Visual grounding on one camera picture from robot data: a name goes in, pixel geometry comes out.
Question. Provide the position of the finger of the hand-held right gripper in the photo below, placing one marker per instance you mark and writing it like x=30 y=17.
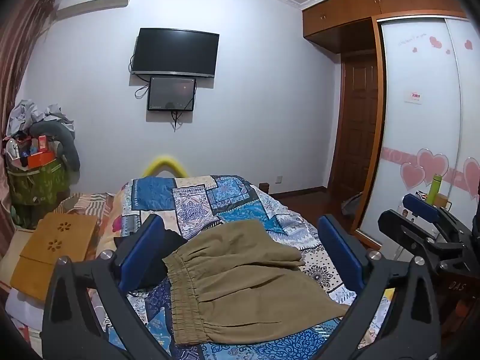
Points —
x=390 y=221
x=420 y=205

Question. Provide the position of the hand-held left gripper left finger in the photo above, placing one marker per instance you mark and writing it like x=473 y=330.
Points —
x=144 y=255

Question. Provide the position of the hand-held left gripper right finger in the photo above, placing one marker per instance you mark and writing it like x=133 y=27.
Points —
x=341 y=258

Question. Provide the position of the khaki pants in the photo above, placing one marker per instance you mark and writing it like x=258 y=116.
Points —
x=243 y=270

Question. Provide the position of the green bottle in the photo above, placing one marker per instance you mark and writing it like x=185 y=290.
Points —
x=435 y=189

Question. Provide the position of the black folded cloth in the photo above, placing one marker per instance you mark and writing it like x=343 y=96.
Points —
x=168 y=247

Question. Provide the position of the grey cloth on floor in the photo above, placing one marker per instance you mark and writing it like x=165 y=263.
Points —
x=352 y=206

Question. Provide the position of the wardrobe with heart stickers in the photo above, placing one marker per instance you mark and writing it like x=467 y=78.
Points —
x=420 y=131

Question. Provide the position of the striped pink bed sheet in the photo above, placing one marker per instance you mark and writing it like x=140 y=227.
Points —
x=86 y=202

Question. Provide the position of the wooden lap desk board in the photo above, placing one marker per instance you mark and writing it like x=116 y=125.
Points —
x=56 y=247

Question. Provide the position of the yellow curved headboard pad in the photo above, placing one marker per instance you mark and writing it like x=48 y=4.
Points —
x=165 y=159

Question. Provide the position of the blue patchwork quilt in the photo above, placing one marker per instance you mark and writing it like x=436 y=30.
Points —
x=225 y=198

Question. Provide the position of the brown wooden door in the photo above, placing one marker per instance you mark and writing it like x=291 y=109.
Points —
x=356 y=127

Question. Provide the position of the green fabric bag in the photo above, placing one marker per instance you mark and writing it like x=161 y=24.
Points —
x=37 y=185

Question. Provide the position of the grey pillow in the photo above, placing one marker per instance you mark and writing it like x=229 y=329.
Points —
x=67 y=146

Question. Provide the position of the orange box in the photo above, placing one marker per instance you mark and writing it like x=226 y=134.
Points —
x=41 y=159

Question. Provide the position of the pile of grey clothes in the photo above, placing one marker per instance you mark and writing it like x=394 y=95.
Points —
x=26 y=114

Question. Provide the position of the wooden overhead cabinet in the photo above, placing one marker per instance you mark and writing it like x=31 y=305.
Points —
x=337 y=15

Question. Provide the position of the pink striped curtain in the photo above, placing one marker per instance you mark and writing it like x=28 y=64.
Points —
x=18 y=52

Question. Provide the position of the wooden bed post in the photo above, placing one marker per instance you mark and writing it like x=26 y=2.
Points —
x=264 y=187

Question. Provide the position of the small black wall monitor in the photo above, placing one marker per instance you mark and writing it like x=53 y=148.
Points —
x=170 y=93

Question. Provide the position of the black wall television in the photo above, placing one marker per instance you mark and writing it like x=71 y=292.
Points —
x=174 y=50

